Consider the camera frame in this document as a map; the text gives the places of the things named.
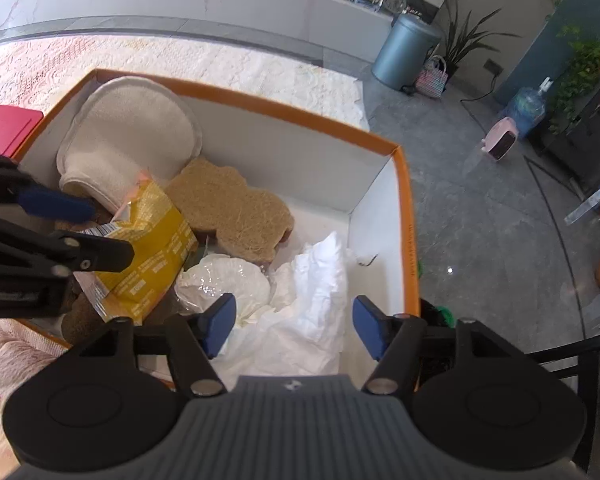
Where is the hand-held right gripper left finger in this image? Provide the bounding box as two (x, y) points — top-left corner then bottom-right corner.
(77, 294), (237, 397)

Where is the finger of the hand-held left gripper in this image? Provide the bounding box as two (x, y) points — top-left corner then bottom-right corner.
(0, 147), (97, 225)
(0, 210), (136, 281)

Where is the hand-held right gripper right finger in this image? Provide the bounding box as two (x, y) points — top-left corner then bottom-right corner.
(352, 295), (518, 395)

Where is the yellow snack packet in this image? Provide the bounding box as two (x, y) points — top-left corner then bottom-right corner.
(72, 170), (199, 326)

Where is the white paper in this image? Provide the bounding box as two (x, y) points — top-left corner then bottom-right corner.
(215, 230), (358, 378)

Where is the cream towel mitt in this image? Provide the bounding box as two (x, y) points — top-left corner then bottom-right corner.
(56, 76), (203, 213)

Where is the brown loofah pad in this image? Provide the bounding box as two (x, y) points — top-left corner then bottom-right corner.
(165, 156), (296, 265)

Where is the orange cardboard box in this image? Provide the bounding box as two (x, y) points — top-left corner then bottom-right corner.
(10, 67), (422, 392)

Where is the black trash bag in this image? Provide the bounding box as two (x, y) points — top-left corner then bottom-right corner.
(419, 299), (456, 333)

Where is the cream polka dot quilt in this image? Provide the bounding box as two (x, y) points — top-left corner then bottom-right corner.
(0, 317), (176, 480)

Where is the red lidded clear box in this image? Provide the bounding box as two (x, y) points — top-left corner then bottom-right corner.
(0, 103), (45, 158)

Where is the patterned pale tablecloth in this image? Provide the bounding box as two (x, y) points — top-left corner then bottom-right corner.
(0, 35), (371, 131)

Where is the black chair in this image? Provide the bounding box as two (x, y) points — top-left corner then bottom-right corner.
(525, 330), (600, 461)

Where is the pink space heater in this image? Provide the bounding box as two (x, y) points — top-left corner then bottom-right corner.
(480, 116), (522, 162)

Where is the woven basket bag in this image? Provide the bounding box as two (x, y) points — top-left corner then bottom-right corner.
(415, 56), (451, 100)

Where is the white packaging box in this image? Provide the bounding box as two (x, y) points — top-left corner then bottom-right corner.
(564, 179), (600, 226)

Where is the water jug with pump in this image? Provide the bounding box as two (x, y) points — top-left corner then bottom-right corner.
(505, 76), (553, 141)

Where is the blue-grey trash can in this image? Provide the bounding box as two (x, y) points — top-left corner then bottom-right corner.
(371, 12), (442, 92)

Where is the dark cabinet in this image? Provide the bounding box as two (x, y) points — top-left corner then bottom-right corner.
(542, 75), (600, 196)

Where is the long-leaf potted plant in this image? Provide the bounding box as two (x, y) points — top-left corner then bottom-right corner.
(430, 0), (521, 78)

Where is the trailing green plant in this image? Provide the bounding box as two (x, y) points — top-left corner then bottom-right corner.
(547, 25), (600, 136)

